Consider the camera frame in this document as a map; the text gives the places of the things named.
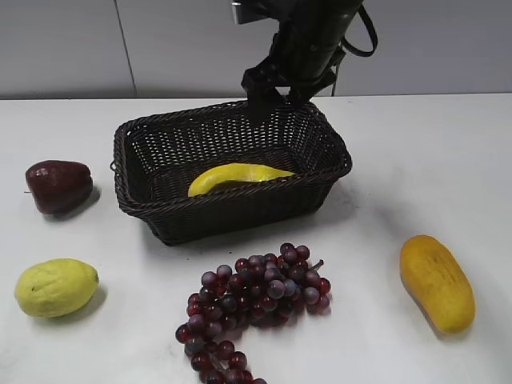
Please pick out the dark brown wicker basket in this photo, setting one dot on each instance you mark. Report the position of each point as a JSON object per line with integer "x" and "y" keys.
{"x": 157, "y": 157}

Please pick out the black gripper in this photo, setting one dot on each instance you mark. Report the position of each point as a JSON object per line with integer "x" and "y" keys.
{"x": 303, "y": 50}

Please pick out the yellow green lemon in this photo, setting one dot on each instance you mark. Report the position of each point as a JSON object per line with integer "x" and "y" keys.
{"x": 56, "y": 288}

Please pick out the yellow banana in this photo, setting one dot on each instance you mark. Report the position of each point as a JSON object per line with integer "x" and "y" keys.
{"x": 234, "y": 172}

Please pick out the orange yellow mango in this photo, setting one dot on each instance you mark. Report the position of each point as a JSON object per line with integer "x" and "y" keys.
{"x": 435, "y": 280}

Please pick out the red purple grape bunch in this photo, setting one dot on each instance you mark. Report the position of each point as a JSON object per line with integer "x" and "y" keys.
{"x": 263, "y": 290}

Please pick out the dark red wax apple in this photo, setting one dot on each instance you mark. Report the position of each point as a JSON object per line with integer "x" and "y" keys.
{"x": 57, "y": 186}

